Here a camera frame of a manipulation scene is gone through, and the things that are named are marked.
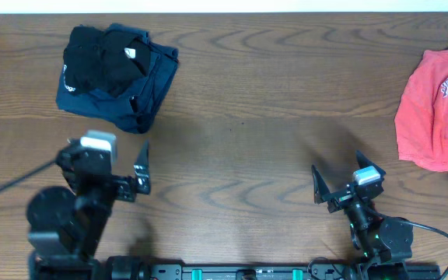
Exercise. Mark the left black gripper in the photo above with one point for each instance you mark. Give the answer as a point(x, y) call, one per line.
point(120, 187)

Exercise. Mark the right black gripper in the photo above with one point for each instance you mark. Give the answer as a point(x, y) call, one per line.
point(323, 194)

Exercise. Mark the black t-shirt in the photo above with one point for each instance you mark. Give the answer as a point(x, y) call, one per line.
point(107, 60)

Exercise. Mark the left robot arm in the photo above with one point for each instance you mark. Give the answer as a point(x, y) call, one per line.
point(66, 223)

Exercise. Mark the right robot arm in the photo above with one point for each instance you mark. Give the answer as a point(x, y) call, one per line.
point(385, 243)

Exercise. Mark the folded navy blue trousers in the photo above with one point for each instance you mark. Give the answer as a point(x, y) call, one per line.
point(135, 109)

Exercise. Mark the red printed t-shirt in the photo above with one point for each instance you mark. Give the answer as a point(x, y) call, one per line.
point(421, 121)

